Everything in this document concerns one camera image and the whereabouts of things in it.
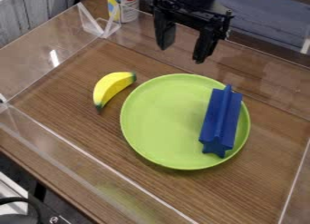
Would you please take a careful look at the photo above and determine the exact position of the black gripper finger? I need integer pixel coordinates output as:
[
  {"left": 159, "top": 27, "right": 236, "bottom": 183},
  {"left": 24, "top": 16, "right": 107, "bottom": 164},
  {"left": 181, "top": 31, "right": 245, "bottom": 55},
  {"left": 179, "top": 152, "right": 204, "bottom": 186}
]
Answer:
[
  {"left": 192, "top": 25, "right": 225, "bottom": 63},
  {"left": 153, "top": 7, "right": 175, "bottom": 51}
]

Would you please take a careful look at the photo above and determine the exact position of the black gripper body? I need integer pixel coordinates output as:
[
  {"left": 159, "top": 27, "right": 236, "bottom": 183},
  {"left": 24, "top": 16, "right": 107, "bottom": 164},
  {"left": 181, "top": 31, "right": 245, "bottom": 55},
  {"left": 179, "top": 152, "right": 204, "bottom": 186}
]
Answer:
[{"left": 152, "top": 0, "right": 233, "bottom": 26}]

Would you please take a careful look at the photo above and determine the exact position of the yellow toy banana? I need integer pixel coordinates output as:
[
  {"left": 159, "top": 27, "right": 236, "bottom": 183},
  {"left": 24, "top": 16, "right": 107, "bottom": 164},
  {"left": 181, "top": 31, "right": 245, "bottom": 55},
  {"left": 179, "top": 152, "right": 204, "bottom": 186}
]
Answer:
[{"left": 93, "top": 72, "right": 136, "bottom": 112}]

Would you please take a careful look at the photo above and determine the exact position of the green round plate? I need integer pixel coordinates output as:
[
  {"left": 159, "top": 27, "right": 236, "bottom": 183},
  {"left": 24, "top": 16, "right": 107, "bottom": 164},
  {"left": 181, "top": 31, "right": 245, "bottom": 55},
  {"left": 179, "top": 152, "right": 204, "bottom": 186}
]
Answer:
[{"left": 120, "top": 73, "right": 251, "bottom": 170}]

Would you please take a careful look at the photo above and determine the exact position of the blue star-shaped block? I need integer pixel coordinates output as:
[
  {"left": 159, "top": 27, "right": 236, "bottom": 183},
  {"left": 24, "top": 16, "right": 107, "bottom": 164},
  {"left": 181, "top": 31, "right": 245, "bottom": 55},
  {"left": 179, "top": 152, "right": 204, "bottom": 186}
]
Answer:
[{"left": 199, "top": 85, "right": 241, "bottom": 159}]

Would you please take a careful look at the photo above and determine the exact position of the black metal equipment base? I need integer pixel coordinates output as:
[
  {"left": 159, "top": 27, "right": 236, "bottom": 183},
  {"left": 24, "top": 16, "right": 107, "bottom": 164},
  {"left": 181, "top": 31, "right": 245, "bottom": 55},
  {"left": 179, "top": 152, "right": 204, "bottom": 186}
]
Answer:
[{"left": 22, "top": 194, "right": 85, "bottom": 224}]

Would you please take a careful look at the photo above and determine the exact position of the clear acrylic corner bracket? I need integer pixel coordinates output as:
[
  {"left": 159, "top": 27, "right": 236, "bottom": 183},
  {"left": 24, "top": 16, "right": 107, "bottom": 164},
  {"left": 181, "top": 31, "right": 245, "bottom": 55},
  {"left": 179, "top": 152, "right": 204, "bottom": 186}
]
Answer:
[{"left": 77, "top": 3, "right": 121, "bottom": 39}]

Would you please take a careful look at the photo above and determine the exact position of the clear acrylic enclosure wall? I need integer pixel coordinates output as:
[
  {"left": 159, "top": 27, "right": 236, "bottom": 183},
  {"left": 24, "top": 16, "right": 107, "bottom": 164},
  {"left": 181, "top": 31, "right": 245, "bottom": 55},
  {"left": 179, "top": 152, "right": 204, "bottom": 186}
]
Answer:
[{"left": 0, "top": 5, "right": 310, "bottom": 224}]

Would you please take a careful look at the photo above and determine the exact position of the black cable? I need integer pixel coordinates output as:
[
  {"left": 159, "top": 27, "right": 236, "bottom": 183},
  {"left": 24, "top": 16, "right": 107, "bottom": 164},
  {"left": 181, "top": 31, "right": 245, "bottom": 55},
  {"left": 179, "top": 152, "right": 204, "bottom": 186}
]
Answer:
[{"left": 0, "top": 197, "right": 44, "bottom": 224}]

